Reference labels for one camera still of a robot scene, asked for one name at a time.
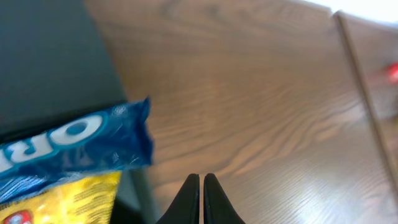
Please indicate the blue Oreo cookie pack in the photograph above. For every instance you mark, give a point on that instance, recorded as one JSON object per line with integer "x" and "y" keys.
{"x": 104, "y": 141}

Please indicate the dark green open box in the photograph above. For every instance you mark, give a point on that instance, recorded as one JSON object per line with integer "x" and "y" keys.
{"x": 54, "y": 69}

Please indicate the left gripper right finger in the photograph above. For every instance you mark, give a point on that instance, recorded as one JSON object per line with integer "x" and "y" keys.
{"x": 217, "y": 209}

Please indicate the red object beyond table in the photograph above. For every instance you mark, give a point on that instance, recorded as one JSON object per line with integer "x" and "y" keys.
{"x": 392, "y": 73}

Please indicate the yellow Hacks candy bag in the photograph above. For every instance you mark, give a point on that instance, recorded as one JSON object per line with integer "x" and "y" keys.
{"x": 89, "y": 200}

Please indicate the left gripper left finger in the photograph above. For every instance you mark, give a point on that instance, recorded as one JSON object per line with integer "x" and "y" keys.
{"x": 184, "y": 209}

